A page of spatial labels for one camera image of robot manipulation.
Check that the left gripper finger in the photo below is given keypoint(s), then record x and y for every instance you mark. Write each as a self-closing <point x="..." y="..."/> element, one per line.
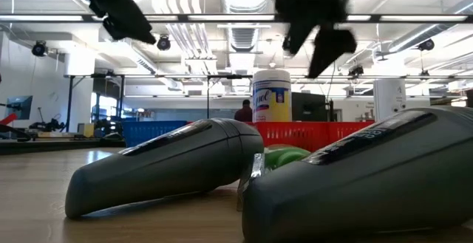
<point x="127" y="29"/>

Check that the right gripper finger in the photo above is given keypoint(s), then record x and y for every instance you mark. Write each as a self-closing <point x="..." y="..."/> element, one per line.
<point x="299" y="36"/>
<point x="332" y="43"/>

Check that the clear plastic item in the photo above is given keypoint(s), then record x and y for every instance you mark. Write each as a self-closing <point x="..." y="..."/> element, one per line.
<point x="255" y="169"/>

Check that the black background robot arm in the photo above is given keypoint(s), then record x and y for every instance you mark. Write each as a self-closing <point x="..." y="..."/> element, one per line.
<point x="48" y="125"/>

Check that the black box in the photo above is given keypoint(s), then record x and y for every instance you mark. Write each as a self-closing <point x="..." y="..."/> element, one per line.
<point x="308" y="106"/>

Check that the white yellow wipes canister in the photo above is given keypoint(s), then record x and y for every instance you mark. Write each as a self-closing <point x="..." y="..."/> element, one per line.
<point x="271" y="99"/>

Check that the white round column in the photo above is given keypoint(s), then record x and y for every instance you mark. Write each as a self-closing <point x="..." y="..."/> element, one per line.
<point x="390" y="99"/>

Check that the person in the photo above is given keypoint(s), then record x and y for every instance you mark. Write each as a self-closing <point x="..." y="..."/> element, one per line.
<point x="244" y="113"/>

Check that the blue plastic basket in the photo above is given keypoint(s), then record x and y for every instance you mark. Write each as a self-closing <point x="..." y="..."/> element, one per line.
<point x="155" y="132"/>

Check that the yellow box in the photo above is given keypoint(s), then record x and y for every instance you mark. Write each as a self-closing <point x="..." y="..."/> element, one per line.
<point x="86" y="129"/>

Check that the computer monitor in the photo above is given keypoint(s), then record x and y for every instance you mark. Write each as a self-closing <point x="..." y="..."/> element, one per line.
<point x="18" y="107"/>

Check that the red bar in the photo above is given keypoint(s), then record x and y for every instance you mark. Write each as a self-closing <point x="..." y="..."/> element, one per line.
<point x="7" y="119"/>

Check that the black ceiling camera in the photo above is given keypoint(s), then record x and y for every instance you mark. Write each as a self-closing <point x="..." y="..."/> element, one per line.
<point x="39" y="48"/>
<point x="355" y="71"/>
<point x="163" y="43"/>
<point x="426" y="44"/>

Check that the black metal frame stand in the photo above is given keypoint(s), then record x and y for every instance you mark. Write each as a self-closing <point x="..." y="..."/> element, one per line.
<point x="69" y="102"/>
<point x="229" y="76"/>

